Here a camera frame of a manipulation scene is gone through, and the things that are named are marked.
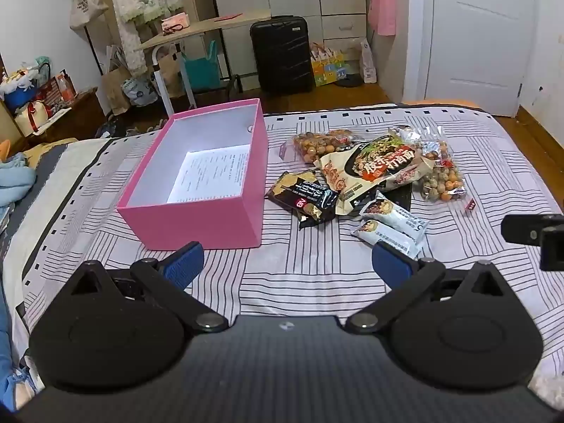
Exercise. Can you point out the wooden cabinet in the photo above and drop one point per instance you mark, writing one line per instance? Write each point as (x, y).
(75, 116)

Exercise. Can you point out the light blue patterned bag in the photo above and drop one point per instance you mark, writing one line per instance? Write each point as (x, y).
(139, 91)

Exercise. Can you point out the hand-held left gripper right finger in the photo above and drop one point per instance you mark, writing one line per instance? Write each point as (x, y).
(390, 263)

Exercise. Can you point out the teal bag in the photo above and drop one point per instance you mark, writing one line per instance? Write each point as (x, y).
(200, 68)

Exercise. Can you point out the beige striped quilt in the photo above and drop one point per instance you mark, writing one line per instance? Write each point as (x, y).
(57, 185)

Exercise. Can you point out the white door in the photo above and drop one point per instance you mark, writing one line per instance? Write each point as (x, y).
(476, 35)

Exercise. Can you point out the colourful gift bag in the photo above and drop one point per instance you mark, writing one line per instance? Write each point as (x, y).
(327, 68)

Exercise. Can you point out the white plastic bag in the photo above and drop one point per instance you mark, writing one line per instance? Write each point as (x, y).
(369, 64)

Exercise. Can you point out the pink tissue box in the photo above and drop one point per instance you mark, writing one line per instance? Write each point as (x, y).
(175, 24)

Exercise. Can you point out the black suitcase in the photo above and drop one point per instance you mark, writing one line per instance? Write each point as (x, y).
(282, 53)

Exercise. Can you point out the blue basket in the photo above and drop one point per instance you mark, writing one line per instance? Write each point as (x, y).
(22, 92)

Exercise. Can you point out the wooden rolling table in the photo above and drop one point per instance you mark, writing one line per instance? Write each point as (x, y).
(198, 31)

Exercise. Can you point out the red box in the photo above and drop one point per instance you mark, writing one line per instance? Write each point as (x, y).
(57, 90)

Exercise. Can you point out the large beige snack bag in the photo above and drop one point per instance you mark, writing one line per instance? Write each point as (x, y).
(374, 165)

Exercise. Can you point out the clear bag of mixed nuts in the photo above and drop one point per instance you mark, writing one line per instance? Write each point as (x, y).
(440, 172)

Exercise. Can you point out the clear bag of brown nuts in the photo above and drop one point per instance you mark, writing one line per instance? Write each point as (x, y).
(317, 145)

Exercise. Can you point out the pair of shoes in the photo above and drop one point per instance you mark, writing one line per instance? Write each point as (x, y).
(127, 128)

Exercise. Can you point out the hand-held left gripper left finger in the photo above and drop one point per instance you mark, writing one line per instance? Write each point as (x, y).
(183, 262)

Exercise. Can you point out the light blue blanket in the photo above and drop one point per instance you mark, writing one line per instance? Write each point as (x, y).
(15, 178)

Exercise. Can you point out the white fluffy garment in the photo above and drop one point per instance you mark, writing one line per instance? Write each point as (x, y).
(141, 4)

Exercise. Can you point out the brown paper bag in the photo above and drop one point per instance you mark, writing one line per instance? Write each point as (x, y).
(169, 72)
(113, 88)

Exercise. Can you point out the small red packet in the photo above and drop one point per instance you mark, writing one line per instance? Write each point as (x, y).
(470, 205)

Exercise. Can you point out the white bag with red ribbon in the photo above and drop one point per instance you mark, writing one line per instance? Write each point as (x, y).
(34, 116)

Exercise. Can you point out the black round floor object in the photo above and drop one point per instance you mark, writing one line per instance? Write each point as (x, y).
(349, 80)

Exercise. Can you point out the white snack bar packet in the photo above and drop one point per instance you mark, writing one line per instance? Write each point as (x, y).
(387, 235)
(396, 213)

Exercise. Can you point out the pink cardboard box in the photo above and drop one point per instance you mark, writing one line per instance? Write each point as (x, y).
(198, 224)

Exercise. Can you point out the pink hanging bag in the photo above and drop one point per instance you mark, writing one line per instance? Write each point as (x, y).
(382, 13)

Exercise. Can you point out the red envelope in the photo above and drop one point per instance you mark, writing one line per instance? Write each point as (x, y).
(228, 17)

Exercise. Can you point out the black snack packet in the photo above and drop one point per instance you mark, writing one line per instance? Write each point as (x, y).
(304, 200)
(401, 198)

